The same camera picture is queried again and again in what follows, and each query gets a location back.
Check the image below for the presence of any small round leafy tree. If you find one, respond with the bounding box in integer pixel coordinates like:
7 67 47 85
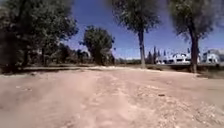
79 25 116 67

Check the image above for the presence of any tall slim-trunk tree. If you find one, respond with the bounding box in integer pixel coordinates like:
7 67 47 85
109 0 162 70

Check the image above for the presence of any white building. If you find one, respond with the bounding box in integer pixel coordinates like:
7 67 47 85
155 48 224 66

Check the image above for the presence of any thick-trunk tree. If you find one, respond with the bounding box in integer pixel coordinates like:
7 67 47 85
167 0 224 74

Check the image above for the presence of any large dark leafy tree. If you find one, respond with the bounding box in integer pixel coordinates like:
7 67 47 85
0 0 80 74

